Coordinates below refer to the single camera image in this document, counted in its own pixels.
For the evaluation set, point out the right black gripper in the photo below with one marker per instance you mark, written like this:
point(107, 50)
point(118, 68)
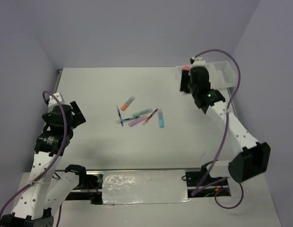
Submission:
point(185, 76)

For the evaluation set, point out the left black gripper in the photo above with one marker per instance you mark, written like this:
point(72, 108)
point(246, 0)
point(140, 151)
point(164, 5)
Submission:
point(78, 117)

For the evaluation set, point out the pink-capped clear tube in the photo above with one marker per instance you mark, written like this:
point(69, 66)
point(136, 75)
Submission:
point(186, 68)

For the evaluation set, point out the blue highlighter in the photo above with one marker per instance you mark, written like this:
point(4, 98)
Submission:
point(161, 118)

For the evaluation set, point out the orange highlighter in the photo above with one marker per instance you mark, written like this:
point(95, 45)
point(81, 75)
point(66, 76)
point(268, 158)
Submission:
point(127, 103)

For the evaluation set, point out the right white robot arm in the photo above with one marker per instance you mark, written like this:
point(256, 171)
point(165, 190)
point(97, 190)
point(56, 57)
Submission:
point(250, 157)

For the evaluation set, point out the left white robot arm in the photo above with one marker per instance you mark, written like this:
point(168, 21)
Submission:
point(38, 204)

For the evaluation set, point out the clear three-compartment organizer tray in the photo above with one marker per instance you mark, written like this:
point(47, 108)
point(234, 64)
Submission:
point(221, 75)

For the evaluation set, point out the dark blue pen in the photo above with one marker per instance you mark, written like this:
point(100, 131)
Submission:
point(119, 114)

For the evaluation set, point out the green highlighter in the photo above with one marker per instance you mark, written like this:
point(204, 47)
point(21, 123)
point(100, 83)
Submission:
point(143, 112)

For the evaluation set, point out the red pen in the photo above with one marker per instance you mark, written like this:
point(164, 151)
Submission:
point(149, 117)

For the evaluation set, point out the teal blue pen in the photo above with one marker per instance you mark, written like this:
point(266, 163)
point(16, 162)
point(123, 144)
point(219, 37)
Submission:
point(126, 120)

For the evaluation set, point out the purple highlighter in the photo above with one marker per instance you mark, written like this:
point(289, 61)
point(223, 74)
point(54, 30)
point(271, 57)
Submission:
point(138, 120)

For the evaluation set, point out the silver foil sheet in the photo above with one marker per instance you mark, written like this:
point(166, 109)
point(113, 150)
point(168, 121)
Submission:
point(144, 187)

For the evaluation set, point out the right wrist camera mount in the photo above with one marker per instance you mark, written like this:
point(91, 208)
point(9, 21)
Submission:
point(197, 62)

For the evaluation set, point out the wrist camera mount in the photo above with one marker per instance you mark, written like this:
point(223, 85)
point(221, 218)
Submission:
point(56, 99)
point(197, 62)

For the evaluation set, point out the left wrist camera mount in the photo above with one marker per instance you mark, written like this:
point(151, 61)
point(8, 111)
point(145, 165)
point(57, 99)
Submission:
point(56, 99)

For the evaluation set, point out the aluminium rail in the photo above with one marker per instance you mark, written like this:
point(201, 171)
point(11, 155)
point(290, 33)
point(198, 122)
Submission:
point(143, 169)

